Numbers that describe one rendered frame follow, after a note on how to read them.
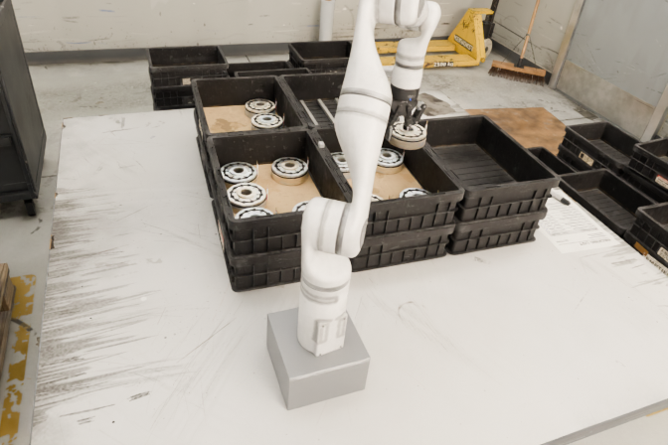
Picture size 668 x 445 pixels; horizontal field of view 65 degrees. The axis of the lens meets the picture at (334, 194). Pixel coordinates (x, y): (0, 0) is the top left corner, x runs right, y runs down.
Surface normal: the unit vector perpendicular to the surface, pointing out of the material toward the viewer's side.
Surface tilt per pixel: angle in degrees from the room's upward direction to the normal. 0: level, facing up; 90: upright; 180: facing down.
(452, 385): 0
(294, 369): 1
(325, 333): 90
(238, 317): 0
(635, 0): 90
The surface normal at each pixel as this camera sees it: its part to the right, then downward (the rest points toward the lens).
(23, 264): 0.08, -0.82
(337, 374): 0.35, 0.56
